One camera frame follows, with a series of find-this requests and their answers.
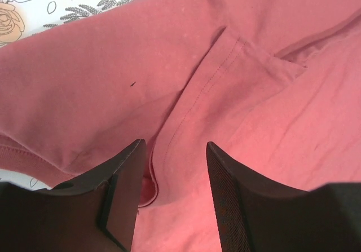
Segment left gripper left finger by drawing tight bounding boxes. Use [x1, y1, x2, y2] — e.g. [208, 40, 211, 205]
[1, 140, 146, 251]

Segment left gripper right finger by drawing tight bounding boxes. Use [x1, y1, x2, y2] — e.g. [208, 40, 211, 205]
[206, 142, 360, 251]

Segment pink t shirt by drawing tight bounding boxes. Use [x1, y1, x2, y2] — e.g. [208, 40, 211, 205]
[1, 0, 360, 251]

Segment floral table mat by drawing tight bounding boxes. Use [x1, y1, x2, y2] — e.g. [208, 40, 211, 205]
[0, 0, 175, 191]

